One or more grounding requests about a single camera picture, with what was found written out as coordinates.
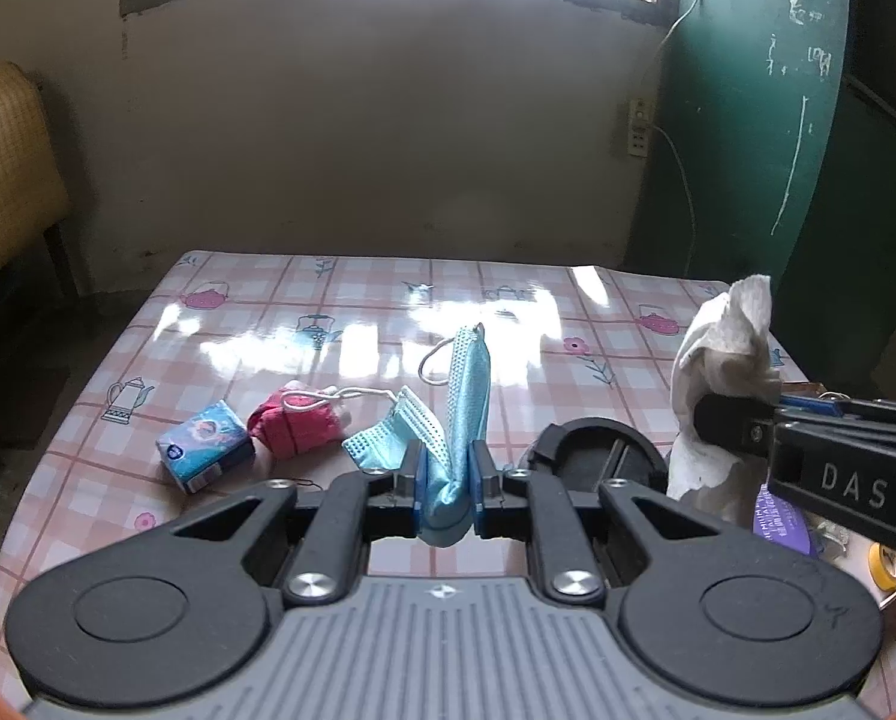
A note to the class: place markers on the pink cloth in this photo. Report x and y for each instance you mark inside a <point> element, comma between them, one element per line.
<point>294,424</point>

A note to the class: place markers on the wall socket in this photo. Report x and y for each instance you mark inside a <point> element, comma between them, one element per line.
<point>639,127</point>

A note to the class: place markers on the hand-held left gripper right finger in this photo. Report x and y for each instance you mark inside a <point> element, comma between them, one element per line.
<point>479,484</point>

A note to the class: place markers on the green door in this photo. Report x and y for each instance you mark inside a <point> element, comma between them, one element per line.
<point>748,127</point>

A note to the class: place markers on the chair with bamboo mat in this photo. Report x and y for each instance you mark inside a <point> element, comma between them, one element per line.
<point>6,165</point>

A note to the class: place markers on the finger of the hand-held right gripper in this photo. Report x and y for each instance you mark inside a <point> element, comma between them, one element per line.
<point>737,427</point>
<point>868,411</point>

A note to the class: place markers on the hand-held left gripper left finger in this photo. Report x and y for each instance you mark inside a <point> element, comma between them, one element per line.
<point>418,484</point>

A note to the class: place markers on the blue tissue packet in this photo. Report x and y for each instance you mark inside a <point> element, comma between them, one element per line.
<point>204,442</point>

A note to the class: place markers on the yellow tape roll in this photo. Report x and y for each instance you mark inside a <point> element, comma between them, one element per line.
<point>886,566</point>

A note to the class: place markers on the black round tray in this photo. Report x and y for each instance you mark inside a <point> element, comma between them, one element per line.
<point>605,436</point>

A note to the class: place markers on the purple packet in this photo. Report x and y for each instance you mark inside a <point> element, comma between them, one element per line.
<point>785,525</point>

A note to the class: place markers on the white towel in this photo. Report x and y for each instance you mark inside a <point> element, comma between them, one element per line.
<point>725,345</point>

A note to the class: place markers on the pleated blue face mask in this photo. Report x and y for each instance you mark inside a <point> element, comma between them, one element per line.
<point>399,435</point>

